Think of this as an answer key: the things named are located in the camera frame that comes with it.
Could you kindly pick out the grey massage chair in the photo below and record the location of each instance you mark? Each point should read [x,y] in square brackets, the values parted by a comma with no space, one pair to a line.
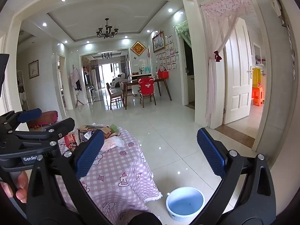
[115,80]

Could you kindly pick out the red basket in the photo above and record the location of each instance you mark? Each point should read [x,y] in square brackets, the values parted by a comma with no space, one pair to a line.
[163,73]

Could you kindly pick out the white tissue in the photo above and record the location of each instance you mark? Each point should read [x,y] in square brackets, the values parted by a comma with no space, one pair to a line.
[114,143]

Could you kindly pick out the pink checked cartoon tablecloth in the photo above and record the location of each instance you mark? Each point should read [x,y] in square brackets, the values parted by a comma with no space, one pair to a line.
[121,161]

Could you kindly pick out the wooden dining chair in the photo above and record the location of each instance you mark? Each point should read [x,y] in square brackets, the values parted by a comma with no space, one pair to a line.
[114,95]
[147,98]

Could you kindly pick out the light green wrapper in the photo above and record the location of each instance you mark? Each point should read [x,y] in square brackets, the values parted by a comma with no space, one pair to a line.
[114,128]

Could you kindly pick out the red chair cover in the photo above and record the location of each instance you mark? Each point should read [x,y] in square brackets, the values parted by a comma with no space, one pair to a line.
[145,86]

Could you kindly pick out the white hanging cloth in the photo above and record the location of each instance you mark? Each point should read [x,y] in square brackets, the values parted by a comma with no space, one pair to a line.
[274,2]

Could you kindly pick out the small framed ink painting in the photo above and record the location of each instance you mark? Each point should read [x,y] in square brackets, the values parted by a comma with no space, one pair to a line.
[33,69]

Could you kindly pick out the red hanging ornament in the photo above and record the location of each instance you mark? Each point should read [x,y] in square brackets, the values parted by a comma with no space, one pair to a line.
[148,52]

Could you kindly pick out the row of metal wall hooks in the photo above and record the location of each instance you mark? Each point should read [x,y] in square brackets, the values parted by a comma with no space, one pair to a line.
[292,51]

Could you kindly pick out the white framed mirror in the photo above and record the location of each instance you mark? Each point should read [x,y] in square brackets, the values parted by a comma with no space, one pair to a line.
[257,51]

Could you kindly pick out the green lace curtain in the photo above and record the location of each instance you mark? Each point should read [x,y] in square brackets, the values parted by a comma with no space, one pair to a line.
[182,27]

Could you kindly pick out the black flat panel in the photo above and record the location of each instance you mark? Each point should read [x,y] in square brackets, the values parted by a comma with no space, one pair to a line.
[3,72]

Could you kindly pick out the person's left hand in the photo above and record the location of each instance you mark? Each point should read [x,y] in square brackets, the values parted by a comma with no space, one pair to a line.
[20,187]

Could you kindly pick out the orange slippers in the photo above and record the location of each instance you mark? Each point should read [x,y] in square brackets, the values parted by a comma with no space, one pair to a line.
[35,127]

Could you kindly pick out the orange plastic stool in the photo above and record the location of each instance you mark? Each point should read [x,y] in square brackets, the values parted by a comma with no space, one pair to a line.
[256,95]

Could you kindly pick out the pink hanging garment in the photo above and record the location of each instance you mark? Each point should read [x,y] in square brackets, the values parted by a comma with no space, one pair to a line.
[74,75]

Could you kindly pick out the white standing air conditioner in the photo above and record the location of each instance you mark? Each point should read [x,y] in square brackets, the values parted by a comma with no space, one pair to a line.
[94,77]

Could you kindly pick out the small black chandelier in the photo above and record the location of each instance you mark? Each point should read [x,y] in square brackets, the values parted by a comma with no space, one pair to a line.
[106,55]

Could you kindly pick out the wall of award certificates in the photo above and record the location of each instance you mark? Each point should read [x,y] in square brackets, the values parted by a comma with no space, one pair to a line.
[167,58]

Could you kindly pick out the white plastic bucket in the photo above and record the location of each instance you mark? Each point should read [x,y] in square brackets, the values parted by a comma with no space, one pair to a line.
[185,204]

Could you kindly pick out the green snack wrapper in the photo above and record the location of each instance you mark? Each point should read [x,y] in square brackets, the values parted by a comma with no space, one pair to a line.
[91,127]

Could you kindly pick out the teal container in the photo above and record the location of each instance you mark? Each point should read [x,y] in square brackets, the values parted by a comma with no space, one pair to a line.
[147,69]

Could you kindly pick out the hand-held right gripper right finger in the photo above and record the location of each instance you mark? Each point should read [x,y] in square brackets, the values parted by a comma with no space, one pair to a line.
[211,154]

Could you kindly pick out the large black chandelier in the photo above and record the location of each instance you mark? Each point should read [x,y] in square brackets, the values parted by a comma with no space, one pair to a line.
[107,31]

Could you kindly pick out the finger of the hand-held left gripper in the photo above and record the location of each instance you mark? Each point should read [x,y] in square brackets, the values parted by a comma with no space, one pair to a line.
[63,124]
[29,115]

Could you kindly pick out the large framed painting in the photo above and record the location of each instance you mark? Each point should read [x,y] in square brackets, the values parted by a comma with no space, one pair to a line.
[158,42]

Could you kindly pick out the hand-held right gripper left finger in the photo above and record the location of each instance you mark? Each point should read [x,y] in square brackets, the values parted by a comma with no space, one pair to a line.
[90,154]

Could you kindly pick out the red bow tieback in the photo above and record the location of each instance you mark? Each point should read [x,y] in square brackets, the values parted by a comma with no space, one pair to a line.
[218,56]

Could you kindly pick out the small potted plant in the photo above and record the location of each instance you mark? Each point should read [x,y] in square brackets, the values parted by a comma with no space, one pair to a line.
[140,69]

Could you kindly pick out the white panel door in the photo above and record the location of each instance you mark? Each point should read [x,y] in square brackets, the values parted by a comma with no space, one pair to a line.
[236,75]

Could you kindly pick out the pink floral curtain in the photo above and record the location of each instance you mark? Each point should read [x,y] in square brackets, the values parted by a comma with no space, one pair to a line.
[218,39]

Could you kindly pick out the wooden coat stand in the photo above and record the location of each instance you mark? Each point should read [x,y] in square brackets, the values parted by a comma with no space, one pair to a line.
[78,100]

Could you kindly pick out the red diamond wall decoration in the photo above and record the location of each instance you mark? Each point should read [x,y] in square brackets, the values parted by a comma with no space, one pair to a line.
[138,48]

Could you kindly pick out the red upholstered bench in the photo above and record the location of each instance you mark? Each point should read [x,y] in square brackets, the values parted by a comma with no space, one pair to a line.
[46,117]

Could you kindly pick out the dark wooden dining table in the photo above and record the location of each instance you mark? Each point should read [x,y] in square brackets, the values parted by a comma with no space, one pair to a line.
[133,81]

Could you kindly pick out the red cardboard box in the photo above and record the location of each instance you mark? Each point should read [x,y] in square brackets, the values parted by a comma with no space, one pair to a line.
[69,141]

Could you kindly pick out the white clothes rack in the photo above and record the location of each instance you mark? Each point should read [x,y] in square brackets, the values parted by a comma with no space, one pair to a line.
[21,86]

